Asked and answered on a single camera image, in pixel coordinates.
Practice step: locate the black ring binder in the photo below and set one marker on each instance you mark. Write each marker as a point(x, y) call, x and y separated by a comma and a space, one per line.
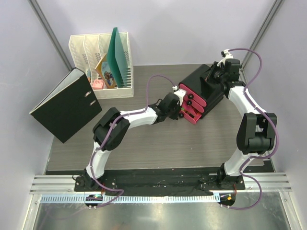
point(68, 107)

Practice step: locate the black drawer organizer box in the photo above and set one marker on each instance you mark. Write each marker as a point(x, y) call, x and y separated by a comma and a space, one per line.
point(197, 82)

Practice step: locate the white slotted cable duct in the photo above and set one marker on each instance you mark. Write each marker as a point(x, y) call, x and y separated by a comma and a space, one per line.
point(92, 198)

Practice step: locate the aluminium rail frame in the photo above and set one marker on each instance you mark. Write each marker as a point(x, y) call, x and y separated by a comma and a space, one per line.
point(266, 203)

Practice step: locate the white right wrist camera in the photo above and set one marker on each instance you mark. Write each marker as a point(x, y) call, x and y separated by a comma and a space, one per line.
point(226, 55)

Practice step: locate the pink drawer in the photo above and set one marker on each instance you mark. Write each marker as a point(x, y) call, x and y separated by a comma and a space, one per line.
point(196, 115)
point(198, 99)
point(195, 106)

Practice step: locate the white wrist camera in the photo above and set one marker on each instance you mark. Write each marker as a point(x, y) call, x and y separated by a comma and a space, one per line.
point(180, 93)
point(226, 55)

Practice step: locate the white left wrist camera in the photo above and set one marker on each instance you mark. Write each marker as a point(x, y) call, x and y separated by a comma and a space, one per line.
point(180, 93)

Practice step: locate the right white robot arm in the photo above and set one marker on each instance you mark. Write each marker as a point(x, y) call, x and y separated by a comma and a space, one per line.
point(256, 133)

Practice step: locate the green lip balm tube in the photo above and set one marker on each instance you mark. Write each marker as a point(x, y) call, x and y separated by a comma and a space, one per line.
point(187, 112)

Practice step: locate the colourful picture booklet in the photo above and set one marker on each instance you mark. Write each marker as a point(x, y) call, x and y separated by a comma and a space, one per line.
point(105, 73)

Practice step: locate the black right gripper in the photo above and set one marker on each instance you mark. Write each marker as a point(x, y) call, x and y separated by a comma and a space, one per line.
point(214, 68)

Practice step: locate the white magazine file rack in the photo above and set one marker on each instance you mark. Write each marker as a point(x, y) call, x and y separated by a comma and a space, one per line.
point(89, 52)

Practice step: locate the pink sticky note pad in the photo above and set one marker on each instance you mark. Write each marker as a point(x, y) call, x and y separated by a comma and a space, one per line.
point(98, 84)

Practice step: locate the green plastic folder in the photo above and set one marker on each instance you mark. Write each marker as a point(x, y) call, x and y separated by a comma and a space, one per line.
point(116, 59)

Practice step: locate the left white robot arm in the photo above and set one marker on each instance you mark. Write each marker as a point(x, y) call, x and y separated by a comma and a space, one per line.
point(113, 126)

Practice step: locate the pink top drawer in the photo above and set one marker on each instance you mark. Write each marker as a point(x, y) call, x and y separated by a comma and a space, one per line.
point(198, 99)

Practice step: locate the pink bottom drawer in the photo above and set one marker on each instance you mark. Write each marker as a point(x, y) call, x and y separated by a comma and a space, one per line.
point(196, 115)

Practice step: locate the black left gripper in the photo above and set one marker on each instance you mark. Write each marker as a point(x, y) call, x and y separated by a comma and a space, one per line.
point(178, 107)

